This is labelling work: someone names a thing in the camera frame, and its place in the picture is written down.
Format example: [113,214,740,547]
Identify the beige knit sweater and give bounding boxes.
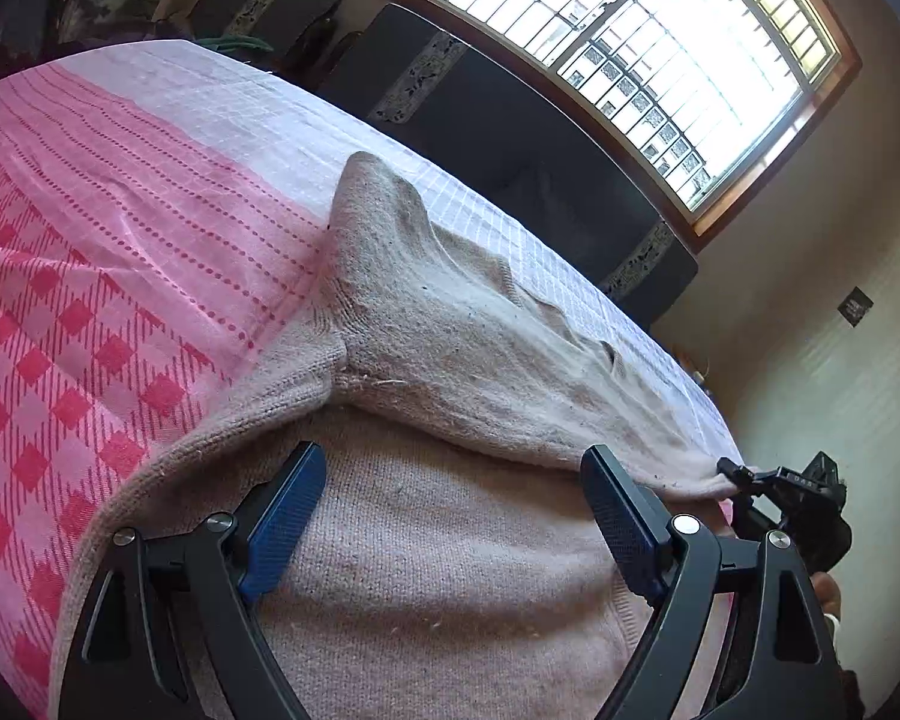
[53,153,731,718]

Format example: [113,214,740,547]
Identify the person's right hand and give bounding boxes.
[809,572,842,640]

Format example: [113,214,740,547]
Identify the pink checked bedspread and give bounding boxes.
[0,41,733,718]

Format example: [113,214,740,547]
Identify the dark headboard with floral strips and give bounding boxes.
[318,5,697,327]

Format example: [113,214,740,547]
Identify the dark armchair floral strip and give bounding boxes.
[188,0,343,75]

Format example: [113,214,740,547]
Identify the black wall switch plate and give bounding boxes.
[837,286,873,327]

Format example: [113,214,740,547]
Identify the barred window wooden frame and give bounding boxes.
[390,0,862,250]

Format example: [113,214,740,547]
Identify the green cord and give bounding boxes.
[197,31,276,59]

